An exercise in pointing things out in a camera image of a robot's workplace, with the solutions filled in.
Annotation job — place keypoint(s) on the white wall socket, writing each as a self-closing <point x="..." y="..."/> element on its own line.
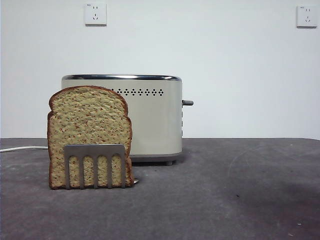
<point x="308" y="16"/>
<point x="95" y="14"/>

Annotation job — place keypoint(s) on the steel toast rack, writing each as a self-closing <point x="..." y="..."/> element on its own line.
<point x="95" y="149"/>

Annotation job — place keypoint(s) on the cream steel toaster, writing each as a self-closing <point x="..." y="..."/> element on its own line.
<point x="155" y="125"/>

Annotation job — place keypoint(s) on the brown wholegrain bread slice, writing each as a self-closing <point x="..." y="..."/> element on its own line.
<point x="87" y="120"/>

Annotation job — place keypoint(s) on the grey toaster lever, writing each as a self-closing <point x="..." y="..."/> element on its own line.
<point x="188" y="102"/>

